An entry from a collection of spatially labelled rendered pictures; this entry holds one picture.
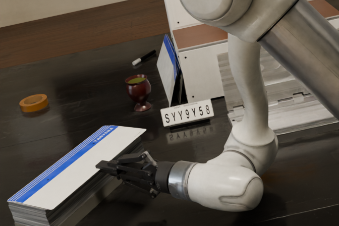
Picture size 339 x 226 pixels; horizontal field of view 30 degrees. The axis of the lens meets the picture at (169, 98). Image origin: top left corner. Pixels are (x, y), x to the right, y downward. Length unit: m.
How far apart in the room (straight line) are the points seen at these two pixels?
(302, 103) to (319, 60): 0.97
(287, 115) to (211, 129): 0.23
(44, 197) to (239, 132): 0.50
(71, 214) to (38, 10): 2.16
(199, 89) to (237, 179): 0.75
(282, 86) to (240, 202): 0.63
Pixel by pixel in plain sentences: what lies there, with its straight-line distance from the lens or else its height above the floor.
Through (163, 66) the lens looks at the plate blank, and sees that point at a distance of 2.37.
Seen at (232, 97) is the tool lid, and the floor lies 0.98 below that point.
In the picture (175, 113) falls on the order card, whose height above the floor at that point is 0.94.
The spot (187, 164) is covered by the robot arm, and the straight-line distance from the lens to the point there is 1.47.
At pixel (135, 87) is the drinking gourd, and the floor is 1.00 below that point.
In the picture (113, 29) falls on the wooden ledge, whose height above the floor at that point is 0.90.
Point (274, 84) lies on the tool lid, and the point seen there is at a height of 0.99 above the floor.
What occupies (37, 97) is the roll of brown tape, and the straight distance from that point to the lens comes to 2.44.
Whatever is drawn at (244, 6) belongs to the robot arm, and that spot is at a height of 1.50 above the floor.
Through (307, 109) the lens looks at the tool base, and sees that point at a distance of 1.91.
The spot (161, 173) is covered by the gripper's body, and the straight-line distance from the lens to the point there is 1.49.
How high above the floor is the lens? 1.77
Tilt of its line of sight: 23 degrees down
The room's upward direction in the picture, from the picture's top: 12 degrees counter-clockwise
